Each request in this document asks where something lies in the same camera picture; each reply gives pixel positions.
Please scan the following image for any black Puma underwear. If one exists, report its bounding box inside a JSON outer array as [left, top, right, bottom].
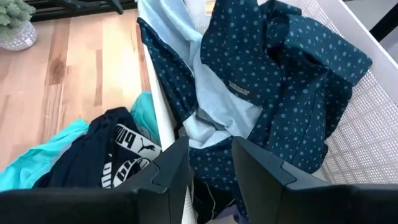
[[32, 106, 163, 189]]

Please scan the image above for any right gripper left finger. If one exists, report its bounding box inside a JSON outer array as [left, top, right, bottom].
[[0, 136, 190, 224]]

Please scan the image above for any white perforated plastic basket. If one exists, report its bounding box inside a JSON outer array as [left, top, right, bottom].
[[141, 0, 398, 224]]

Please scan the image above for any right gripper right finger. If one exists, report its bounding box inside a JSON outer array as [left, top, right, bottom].
[[231, 136, 398, 224]]

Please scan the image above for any navy dotted shirt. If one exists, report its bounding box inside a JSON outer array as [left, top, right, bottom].
[[136, 0, 373, 218]]

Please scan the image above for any green plant in pot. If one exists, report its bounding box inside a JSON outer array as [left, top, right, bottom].
[[0, 0, 38, 52]]

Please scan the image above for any teal garment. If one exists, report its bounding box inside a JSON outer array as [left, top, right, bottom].
[[0, 90, 161, 192]]

